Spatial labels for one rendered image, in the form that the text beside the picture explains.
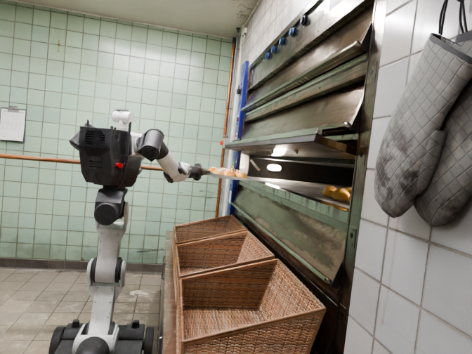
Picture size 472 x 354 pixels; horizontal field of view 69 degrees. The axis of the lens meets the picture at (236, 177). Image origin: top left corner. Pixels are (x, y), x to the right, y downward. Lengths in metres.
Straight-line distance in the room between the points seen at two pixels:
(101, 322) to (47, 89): 2.51
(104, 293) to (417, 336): 1.62
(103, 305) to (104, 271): 0.19
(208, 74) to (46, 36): 1.61
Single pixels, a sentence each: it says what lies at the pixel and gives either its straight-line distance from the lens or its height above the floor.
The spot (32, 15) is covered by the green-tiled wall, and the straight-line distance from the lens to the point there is 4.15.
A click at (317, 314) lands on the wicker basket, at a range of 1.26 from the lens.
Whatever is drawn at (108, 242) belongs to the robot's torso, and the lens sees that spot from 2.06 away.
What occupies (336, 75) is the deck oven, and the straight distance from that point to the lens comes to 1.42.
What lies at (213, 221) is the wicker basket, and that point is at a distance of 2.85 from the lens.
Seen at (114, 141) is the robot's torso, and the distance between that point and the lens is 1.83.
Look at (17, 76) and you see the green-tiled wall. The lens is 4.05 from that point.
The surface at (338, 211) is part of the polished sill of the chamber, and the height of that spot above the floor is 1.17.
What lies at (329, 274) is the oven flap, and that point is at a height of 0.96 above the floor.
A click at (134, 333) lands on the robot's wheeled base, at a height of 0.19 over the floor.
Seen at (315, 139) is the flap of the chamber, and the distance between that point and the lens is 1.13.
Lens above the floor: 1.32
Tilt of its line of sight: 3 degrees down
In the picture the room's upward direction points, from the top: 6 degrees clockwise
